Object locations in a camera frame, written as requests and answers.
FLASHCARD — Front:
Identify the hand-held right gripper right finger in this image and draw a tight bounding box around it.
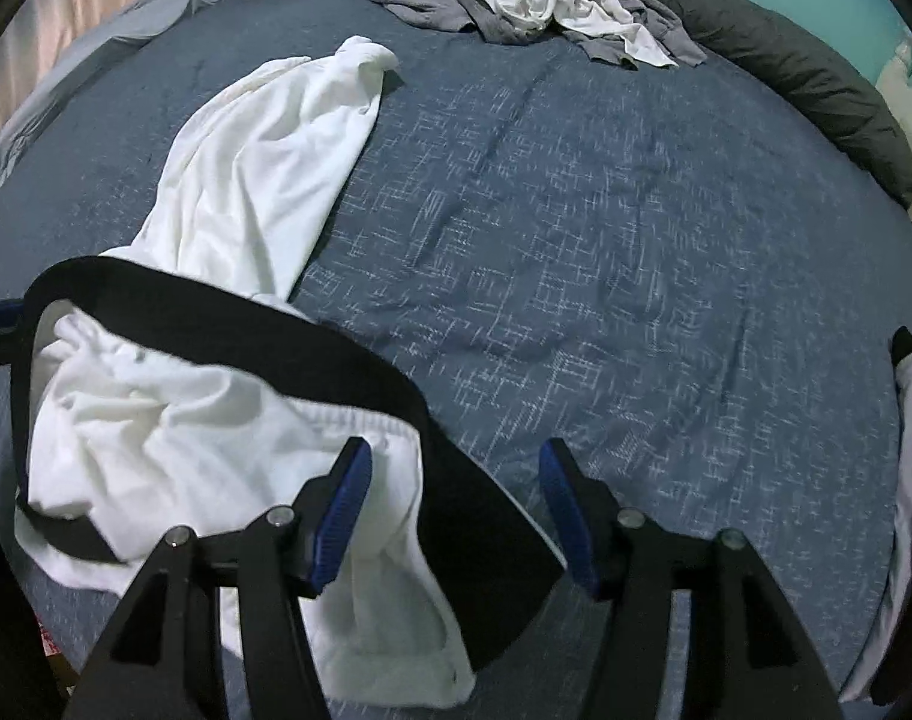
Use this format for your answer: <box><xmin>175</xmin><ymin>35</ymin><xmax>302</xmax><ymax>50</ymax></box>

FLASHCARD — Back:
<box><xmin>540</xmin><ymin>441</ymin><xmax>847</xmax><ymax>720</ymax></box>

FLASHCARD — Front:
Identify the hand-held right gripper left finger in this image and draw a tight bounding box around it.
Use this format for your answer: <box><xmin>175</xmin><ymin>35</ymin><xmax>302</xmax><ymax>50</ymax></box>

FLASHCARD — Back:
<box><xmin>62</xmin><ymin>436</ymin><xmax>373</xmax><ymax>720</ymax></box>

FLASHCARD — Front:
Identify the white polo shirt black collar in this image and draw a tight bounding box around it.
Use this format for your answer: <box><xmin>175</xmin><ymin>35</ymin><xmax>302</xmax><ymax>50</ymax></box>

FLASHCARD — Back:
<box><xmin>13</xmin><ymin>36</ymin><xmax>569</xmax><ymax>710</ymax></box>

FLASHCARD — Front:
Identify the blue patterned bed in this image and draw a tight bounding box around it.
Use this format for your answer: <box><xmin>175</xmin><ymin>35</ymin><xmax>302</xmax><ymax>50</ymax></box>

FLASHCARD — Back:
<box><xmin>0</xmin><ymin>0</ymin><xmax>912</xmax><ymax>720</ymax></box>

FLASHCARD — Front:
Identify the pink curtain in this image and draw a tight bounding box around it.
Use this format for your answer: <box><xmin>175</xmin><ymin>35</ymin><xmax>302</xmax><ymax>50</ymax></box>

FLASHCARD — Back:
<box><xmin>0</xmin><ymin>0</ymin><xmax>172</xmax><ymax>158</ymax></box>

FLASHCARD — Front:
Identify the folded black and white shirt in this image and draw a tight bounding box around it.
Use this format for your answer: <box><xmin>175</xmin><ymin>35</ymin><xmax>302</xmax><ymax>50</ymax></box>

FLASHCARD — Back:
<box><xmin>846</xmin><ymin>326</ymin><xmax>912</xmax><ymax>706</ymax></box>

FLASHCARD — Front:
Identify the crumpled grey garment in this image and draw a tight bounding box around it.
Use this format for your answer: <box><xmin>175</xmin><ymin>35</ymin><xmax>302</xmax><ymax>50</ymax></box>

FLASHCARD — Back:
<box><xmin>366</xmin><ymin>0</ymin><xmax>708</xmax><ymax>68</ymax></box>

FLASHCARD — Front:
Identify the cream tufted headboard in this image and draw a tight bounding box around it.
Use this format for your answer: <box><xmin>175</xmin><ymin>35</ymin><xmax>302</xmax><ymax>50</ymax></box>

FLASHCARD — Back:
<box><xmin>876</xmin><ymin>37</ymin><xmax>912</xmax><ymax>256</ymax></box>

